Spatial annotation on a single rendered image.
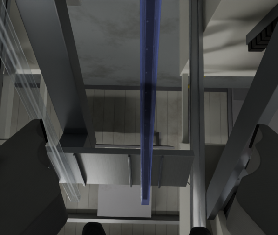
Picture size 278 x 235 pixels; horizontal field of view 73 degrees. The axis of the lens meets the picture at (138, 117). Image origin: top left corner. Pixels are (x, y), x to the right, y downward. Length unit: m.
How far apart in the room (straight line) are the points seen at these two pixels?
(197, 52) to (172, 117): 2.94
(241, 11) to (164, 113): 3.03
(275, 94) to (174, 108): 3.31
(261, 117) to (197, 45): 0.41
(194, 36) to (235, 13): 0.13
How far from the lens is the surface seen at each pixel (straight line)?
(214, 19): 0.68
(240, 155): 0.43
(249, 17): 0.70
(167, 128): 3.56
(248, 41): 0.77
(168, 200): 3.72
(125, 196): 3.36
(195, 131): 0.63
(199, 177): 0.65
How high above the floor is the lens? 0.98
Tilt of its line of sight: 6 degrees down
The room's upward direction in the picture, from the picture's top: 179 degrees counter-clockwise
